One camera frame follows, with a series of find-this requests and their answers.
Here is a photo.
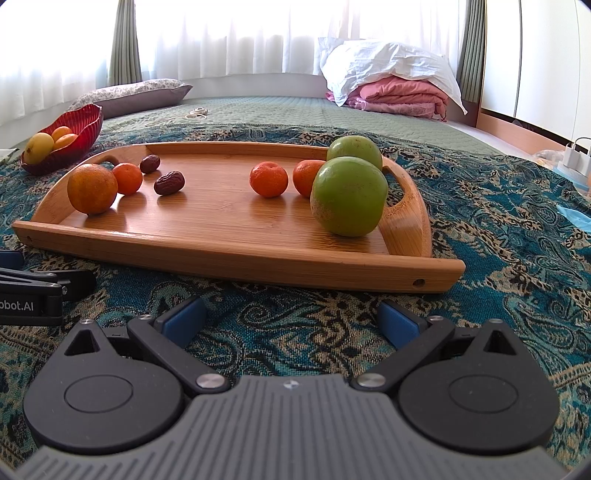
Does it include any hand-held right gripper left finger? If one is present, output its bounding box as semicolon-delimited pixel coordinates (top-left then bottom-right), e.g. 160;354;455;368
64;296;230;395

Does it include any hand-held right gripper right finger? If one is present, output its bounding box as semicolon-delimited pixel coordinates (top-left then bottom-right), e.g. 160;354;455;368
351;302;520;395

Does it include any large textured orange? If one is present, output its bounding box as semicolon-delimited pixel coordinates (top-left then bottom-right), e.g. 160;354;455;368
67;164;119;215

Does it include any wooden serving tray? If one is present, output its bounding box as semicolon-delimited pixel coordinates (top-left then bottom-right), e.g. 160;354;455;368
12;141;466;294

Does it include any orange mandarin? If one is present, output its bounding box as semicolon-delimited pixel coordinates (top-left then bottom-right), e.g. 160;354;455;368
250;161;289;198
293;160;328;198
112;163;143;195

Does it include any green apple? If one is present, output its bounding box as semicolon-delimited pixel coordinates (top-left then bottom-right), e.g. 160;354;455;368
310;156;389;237
327;135;384;172

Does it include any teal paisley blanket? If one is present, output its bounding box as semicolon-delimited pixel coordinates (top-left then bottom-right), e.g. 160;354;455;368
0;122;591;467

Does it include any yellow fruit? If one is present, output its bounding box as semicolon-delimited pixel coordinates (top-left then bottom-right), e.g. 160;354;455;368
24;132;55;165

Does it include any red glass bowl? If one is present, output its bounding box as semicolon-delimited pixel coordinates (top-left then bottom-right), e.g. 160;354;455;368
20;103;103;176

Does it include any floral grey pillow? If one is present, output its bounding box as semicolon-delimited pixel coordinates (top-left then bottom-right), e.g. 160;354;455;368
66;79;193;120

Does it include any white mattress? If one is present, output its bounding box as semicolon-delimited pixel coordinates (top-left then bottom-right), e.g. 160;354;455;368
434;119;546;160

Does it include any light blue face mask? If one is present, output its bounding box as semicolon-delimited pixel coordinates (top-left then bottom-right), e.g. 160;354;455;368
556;204;591;234

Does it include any light blue box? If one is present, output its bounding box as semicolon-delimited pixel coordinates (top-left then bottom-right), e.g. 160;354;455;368
555;164;591;192

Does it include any green quilted bedspread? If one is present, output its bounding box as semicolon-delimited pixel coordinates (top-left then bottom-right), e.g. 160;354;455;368
99;95;513;160

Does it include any folded pink blanket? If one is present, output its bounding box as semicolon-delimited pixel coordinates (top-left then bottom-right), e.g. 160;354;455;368
325;76;448;123

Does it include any white charger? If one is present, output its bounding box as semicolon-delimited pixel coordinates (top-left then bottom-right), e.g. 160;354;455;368
561;137;591;178

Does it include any white crumpled pillow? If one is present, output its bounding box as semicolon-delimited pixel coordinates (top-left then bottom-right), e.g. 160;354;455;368
320;39;468;115

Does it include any white wardrobe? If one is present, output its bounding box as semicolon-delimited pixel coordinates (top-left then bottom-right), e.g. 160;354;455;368
480;0;591;148

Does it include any wooden bed frame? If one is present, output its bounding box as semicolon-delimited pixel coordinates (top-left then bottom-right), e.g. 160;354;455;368
480;108;561;160

